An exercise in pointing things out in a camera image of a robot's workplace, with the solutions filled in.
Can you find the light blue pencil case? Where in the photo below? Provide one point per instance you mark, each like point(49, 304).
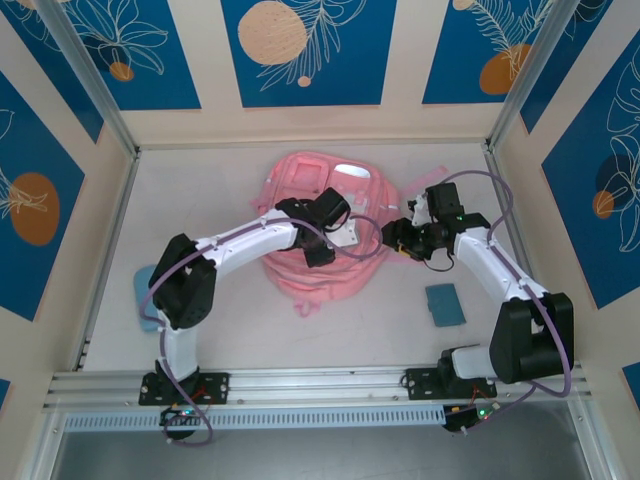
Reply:
point(142, 280)

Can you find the aluminium frame post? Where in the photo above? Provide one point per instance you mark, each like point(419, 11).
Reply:
point(100, 90)
point(530, 65)

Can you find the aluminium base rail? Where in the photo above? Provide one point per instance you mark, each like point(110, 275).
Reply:
point(320, 382)

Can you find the teal sponge right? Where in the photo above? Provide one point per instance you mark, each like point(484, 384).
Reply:
point(444, 306)

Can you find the aluminium side rail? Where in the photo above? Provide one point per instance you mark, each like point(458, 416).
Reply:
point(121, 210)
point(514, 235)

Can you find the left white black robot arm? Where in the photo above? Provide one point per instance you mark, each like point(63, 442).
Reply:
point(250, 240)

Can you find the small controller board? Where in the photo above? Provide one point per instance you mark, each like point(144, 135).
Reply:
point(182, 414)
point(475, 415)

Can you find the pink backpack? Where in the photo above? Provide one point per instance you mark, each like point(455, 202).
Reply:
point(325, 285)

